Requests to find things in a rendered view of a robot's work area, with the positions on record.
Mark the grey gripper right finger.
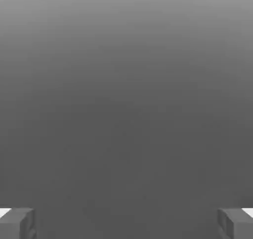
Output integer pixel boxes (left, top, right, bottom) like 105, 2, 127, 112
216, 207, 253, 239

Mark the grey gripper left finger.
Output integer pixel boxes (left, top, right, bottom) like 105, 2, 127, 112
0, 207, 38, 239

